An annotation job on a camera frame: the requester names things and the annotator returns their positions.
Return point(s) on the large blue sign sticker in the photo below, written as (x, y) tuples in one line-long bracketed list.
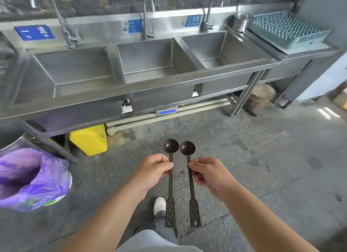
[(34, 33)]

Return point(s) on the white and blue label plate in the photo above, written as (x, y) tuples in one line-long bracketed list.
[(166, 111)]

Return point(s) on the stainless steel side table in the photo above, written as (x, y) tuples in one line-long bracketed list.
[(292, 62)]

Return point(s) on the white plastic pipe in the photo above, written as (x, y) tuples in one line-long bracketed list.
[(195, 106), (162, 118)]

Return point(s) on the light blue dish rack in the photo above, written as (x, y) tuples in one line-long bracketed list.
[(287, 33)]

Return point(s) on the person's left hand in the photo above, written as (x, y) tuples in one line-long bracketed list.
[(151, 173)]

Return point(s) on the grey trousers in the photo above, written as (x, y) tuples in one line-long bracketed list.
[(151, 242)]

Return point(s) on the dark round steel basin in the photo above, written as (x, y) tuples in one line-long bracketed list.
[(9, 136)]

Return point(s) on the person's left thumb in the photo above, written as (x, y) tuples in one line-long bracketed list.
[(164, 168)]

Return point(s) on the stainless steel triple sink unit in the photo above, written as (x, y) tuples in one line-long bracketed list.
[(151, 78)]

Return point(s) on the steel gooseneck faucet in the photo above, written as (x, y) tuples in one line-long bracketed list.
[(208, 19), (65, 29), (146, 24)]

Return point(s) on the stainless steel pot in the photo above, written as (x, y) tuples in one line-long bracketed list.
[(242, 23)]

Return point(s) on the person's right forearm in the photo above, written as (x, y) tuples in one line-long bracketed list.
[(265, 222)]

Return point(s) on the person's right hand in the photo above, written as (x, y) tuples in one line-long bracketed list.
[(212, 178)]

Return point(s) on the yellow plastic jerrycan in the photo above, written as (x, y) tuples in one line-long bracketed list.
[(88, 140)]

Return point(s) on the purple plastic trash bag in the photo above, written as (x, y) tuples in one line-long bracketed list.
[(51, 184)]

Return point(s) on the small blue sign sticker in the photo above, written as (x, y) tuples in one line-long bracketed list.
[(135, 26), (193, 20)]

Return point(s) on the person's right thumb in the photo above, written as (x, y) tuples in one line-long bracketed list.
[(199, 167)]

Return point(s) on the white shoe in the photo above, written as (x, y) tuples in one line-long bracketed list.
[(160, 205)]

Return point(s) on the person's left forearm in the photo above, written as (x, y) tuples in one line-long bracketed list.
[(111, 222)]

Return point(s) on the wooden tree stump block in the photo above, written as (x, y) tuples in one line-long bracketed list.
[(259, 97)]

